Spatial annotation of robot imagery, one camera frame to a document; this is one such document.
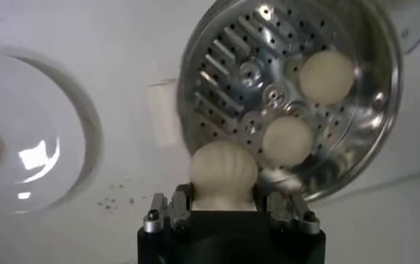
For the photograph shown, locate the white round plate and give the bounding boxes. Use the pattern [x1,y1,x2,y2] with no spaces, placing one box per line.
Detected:
[0,46,105,216]

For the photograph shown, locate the steel steamer basket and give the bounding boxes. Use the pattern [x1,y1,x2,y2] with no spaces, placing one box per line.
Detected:
[148,0,404,202]

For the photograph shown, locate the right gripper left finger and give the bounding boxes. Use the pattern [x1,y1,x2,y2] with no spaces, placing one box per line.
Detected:
[143,182,195,234]

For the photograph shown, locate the scattered dark crumbs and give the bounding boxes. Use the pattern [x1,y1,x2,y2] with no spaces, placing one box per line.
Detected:
[96,182,153,212]

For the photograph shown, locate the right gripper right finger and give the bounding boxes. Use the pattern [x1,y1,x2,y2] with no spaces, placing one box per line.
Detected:
[256,182,321,236]

